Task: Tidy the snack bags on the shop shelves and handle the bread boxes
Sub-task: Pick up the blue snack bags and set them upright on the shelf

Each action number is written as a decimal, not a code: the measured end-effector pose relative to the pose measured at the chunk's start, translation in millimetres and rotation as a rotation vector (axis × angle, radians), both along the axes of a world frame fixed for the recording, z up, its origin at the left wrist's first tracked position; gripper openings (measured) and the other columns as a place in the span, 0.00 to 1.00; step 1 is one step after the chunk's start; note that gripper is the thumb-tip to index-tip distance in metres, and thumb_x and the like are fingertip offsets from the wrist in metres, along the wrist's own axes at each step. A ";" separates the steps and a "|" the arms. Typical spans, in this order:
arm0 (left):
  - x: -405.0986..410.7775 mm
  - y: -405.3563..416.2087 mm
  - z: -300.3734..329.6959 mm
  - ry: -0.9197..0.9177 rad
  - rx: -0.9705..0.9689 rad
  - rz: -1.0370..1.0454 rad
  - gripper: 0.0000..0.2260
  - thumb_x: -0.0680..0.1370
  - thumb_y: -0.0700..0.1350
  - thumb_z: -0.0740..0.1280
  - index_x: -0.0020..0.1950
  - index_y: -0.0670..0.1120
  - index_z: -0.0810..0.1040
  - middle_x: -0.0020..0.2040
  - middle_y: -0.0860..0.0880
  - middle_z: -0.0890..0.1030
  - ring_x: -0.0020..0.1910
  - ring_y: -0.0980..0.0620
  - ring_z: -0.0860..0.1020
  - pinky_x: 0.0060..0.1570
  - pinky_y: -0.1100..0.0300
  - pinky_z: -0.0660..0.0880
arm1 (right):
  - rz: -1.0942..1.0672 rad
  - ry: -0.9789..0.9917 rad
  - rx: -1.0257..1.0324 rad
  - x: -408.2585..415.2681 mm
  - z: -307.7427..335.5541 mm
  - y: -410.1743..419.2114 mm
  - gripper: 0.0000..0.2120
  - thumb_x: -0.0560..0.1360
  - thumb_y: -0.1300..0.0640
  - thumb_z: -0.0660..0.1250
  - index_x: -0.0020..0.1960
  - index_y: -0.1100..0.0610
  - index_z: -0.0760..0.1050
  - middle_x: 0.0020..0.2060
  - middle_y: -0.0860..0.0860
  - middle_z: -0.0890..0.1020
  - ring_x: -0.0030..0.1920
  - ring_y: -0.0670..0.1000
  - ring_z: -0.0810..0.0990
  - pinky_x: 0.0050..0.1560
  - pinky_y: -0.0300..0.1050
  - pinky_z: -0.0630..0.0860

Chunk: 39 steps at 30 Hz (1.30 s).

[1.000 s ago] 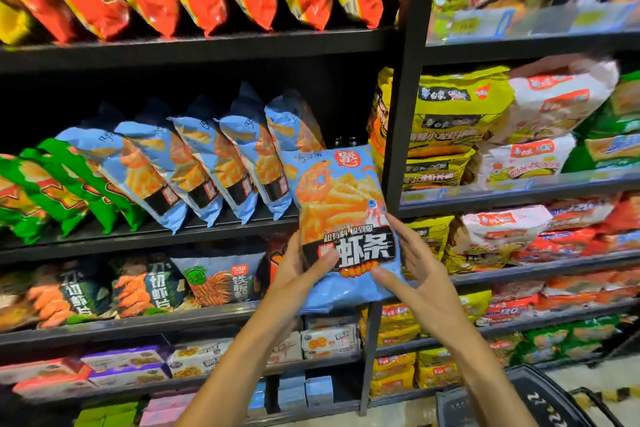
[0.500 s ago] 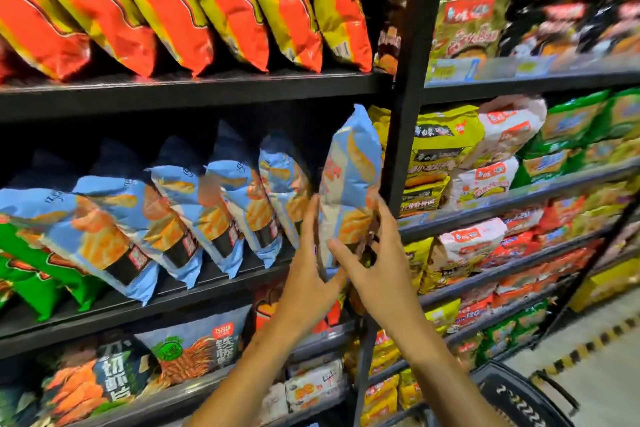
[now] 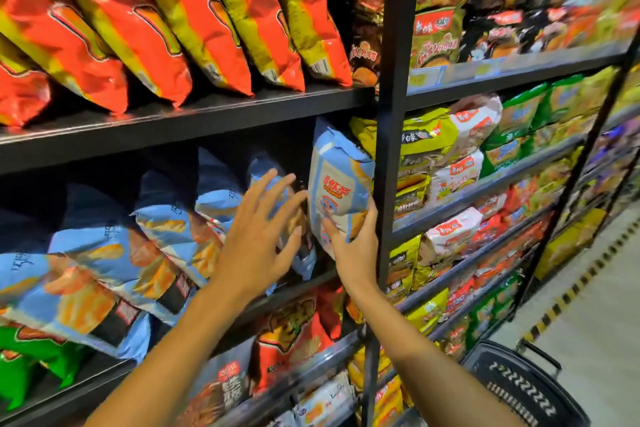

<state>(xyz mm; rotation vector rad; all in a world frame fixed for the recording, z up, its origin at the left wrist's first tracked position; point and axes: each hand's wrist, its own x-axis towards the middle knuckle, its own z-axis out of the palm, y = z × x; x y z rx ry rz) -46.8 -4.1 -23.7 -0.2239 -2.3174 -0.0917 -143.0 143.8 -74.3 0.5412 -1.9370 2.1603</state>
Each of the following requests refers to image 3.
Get person's left hand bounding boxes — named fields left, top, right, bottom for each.
left=205, top=169, right=309, bottom=315

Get person's right hand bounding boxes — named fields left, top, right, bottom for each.
left=322, top=196, right=381, bottom=308

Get blue puffed snack bag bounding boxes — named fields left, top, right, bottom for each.
left=307, top=119, right=376, bottom=261

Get row of orange chip bags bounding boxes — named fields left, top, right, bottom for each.
left=252, top=282, right=346, bottom=393

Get dark shrimp chip bags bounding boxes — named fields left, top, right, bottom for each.
left=175, top=336, right=256, bottom=427

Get black metal shelf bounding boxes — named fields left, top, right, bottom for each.
left=0, top=0, right=640, bottom=427

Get row of blue snack bags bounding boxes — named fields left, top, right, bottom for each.
left=0, top=146, right=319, bottom=363

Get stack of light green bags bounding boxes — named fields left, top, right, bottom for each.
left=482, top=66, right=621, bottom=177

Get row of green snack bags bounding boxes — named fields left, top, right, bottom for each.
left=0, top=322, right=86, bottom=411

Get row of orange snack bags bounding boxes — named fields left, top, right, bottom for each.
left=0, top=0, right=353, bottom=133

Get person's right forearm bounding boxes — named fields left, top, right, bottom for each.
left=340, top=286, right=526, bottom=427

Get person's left forearm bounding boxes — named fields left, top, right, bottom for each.
left=85, top=286, right=263, bottom=427

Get black shopping basket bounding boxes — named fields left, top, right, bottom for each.
left=460, top=338, right=593, bottom=427

